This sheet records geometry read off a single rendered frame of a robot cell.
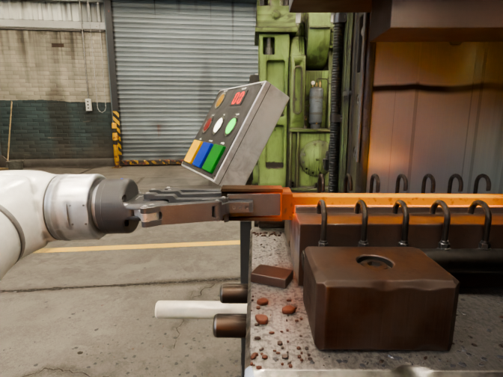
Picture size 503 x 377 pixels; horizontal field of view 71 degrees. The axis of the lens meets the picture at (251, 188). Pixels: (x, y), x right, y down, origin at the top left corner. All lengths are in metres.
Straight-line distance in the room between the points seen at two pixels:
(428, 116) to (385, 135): 0.08
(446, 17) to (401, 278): 0.30
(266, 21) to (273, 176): 2.23
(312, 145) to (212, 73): 3.86
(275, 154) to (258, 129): 4.56
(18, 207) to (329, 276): 0.36
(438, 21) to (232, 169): 0.55
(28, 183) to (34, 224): 0.05
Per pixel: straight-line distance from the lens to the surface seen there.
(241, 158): 0.86
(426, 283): 0.33
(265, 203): 0.46
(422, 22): 0.47
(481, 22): 0.50
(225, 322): 0.43
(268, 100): 0.89
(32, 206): 0.51
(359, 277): 0.32
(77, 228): 0.50
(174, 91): 8.48
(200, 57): 8.52
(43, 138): 9.25
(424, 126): 0.72
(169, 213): 0.44
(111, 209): 0.47
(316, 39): 5.47
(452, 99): 0.74
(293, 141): 5.34
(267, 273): 0.43
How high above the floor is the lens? 1.11
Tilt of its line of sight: 11 degrees down
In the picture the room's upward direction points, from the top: straight up
